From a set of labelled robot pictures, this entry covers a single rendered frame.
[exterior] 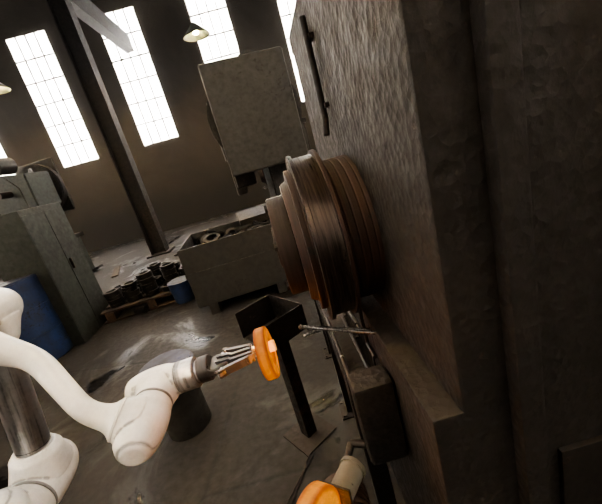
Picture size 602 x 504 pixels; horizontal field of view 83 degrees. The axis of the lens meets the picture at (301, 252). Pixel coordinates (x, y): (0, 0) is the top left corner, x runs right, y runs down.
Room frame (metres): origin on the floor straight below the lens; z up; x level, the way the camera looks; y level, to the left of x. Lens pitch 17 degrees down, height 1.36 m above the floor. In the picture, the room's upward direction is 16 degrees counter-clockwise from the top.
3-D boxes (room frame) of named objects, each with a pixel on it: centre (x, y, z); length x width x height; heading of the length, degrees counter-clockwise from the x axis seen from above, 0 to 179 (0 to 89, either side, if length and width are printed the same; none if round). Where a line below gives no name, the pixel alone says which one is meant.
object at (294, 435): (1.42, 0.22, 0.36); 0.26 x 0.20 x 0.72; 36
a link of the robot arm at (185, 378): (0.88, 0.41, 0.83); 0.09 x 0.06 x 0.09; 1
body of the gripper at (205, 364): (0.88, 0.34, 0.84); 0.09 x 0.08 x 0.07; 91
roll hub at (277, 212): (0.93, 0.04, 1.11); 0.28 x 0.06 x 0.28; 1
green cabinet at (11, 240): (3.77, 2.74, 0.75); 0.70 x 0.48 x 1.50; 1
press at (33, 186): (7.42, 5.02, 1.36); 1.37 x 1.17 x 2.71; 81
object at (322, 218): (0.93, -0.06, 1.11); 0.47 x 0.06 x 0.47; 1
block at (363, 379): (0.70, -0.08, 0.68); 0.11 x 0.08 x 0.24; 91
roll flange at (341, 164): (0.93, -0.14, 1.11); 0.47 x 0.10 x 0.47; 1
